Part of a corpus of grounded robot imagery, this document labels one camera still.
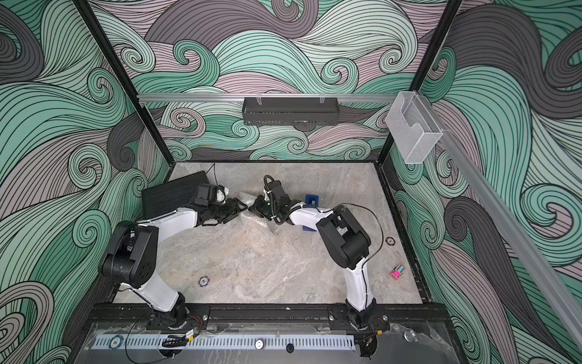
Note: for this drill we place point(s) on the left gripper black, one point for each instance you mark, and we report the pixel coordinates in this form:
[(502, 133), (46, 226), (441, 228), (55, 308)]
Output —
[(232, 209)]

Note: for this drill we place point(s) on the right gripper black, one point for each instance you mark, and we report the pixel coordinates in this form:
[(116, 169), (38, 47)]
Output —
[(258, 207)]

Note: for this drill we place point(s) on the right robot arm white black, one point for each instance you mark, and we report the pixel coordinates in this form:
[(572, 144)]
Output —
[(345, 240)]

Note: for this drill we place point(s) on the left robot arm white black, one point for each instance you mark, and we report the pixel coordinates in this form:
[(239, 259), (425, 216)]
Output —
[(130, 257)]

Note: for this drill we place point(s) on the blue box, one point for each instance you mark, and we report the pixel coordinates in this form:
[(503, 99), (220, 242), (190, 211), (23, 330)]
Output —
[(312, 200)]

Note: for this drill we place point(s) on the black ribbed case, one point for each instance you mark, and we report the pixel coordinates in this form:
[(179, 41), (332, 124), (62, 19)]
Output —
[(169, 196)]

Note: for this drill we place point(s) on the pink small box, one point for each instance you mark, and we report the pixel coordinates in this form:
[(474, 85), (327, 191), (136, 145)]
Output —
[(397, 272)]

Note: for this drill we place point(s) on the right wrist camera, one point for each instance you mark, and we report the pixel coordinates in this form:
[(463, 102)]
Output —
[(273, 189)]

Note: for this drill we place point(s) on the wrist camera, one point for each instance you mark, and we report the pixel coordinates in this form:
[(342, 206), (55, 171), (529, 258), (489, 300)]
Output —
[(273, 189), (209, 194)]

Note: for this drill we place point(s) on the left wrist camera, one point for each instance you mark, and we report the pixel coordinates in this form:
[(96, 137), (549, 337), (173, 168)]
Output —
[(209, 194)]

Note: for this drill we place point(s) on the black wall tray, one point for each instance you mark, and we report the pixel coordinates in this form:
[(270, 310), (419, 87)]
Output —
[(290, 111)]

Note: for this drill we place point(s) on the white slotted cable duct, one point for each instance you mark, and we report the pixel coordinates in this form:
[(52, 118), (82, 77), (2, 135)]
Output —
[(229, 342)]

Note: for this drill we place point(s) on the clear acrylic wall holder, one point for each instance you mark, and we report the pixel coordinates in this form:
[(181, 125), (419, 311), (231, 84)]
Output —
[(413, 124)]

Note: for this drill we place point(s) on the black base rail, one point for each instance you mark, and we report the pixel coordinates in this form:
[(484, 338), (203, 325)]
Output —
[(208, 315)]

